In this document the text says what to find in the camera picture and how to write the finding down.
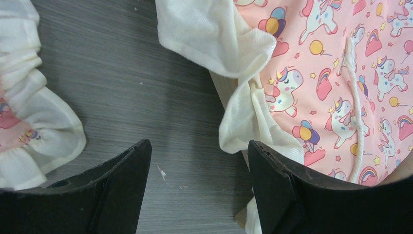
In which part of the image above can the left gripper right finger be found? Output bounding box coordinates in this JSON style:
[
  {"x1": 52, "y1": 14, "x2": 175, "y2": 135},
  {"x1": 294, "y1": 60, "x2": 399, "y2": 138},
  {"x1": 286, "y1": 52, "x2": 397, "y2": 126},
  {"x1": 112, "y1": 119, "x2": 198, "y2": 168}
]
[{"x1": 248, "y1": 140, "x2": 413, "y2": 234}]

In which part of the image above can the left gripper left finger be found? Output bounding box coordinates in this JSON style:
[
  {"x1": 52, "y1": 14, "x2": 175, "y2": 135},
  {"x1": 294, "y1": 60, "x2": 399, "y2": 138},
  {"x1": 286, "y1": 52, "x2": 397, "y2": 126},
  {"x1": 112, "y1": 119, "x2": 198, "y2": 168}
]
[{"x1": 0, "y1": 139, "x2": 152, "y2": 234}]

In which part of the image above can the pink unicorn mattress cushion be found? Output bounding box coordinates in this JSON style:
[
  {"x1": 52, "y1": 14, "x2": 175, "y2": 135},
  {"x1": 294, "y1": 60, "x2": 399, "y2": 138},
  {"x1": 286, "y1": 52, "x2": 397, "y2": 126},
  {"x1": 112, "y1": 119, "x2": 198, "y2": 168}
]
[{"x1": 155, "y1": 0, "x2": 413, "y2": 234}]

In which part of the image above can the wooden pet bed frame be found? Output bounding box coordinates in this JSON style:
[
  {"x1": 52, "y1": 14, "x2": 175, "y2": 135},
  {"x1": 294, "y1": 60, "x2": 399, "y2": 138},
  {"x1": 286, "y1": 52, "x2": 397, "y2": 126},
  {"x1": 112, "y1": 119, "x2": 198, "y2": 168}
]
[{"x1": 209, "y1": 71, "x2": 413, "y2": 230}]

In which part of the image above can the small pink ruffled pillow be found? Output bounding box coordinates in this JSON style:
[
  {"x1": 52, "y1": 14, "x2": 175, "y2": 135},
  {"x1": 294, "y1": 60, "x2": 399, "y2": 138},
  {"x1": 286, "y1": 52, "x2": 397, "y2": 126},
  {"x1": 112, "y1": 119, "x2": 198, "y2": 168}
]
[{"x1": 0, "y1": 0, "x2": 86, "y2": 190}]

